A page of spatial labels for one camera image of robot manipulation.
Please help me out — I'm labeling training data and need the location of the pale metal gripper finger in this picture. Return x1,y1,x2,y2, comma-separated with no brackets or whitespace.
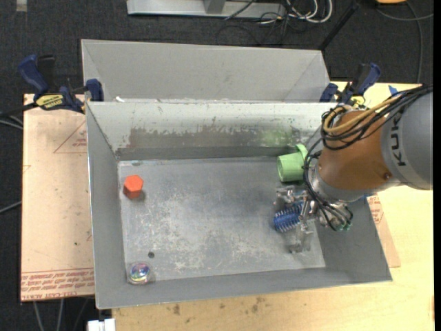
288,202,314,254
274,188,301,206

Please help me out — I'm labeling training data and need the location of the blue spiky roller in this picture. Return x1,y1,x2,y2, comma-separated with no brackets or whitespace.
273,201,305,234

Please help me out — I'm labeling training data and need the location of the green plastic cup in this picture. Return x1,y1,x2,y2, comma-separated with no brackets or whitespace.
276,143,309,185

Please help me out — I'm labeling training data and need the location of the grey metal bin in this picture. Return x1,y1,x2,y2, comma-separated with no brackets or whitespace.
81,39,393,310

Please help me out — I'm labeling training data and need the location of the orange hexagonal block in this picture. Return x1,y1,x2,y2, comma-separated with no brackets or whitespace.
123,174,145,200

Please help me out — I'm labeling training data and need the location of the clear glass ball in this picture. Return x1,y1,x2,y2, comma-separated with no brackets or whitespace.
127,261,153,285

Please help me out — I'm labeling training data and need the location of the brown cardboard board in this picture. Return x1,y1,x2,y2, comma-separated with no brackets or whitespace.
20,93,402,303

